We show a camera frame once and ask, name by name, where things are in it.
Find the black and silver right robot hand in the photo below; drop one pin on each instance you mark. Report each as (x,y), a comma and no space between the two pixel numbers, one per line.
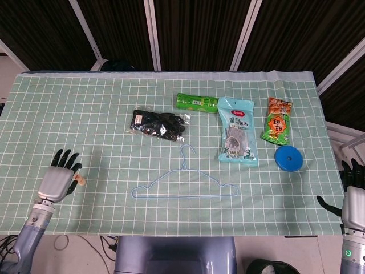
(355,208)

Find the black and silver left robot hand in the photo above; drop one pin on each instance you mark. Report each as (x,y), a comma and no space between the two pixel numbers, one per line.
(54,182)

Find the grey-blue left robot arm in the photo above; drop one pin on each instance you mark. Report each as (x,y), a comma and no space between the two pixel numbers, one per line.
(31,228)

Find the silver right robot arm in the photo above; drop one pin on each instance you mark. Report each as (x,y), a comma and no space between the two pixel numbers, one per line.
(355,257)

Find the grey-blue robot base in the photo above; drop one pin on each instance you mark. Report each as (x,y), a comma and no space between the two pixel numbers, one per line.
(171,251)

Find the green checked tablecloth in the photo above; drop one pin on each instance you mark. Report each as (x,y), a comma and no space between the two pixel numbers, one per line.
(85,114)

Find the blue round disc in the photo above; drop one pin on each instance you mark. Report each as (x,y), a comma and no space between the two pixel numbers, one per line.
(285,160)

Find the green and orange snack bag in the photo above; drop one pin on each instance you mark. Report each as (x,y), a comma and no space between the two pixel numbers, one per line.
(276,125)

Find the black trash bin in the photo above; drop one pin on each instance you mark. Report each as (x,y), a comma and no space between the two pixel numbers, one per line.
(256,268)

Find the black gloves in clear bag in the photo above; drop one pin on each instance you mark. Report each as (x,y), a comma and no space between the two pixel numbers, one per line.
(159,125)

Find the black object behind table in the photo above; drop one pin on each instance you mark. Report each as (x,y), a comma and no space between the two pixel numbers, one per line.
(118,66)

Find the light blue cleaning cloth package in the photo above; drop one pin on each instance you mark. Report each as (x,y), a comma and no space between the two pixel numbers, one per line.
(236,128)

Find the green roll pack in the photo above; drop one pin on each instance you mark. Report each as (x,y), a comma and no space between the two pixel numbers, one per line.
(194,102)

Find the white metal frame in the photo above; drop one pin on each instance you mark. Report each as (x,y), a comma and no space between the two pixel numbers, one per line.
(350,140)

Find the white partition post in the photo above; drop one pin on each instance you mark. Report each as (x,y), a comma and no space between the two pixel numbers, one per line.
(342,67)
(85,28)
(14,55)
(245,34)
(152,34)

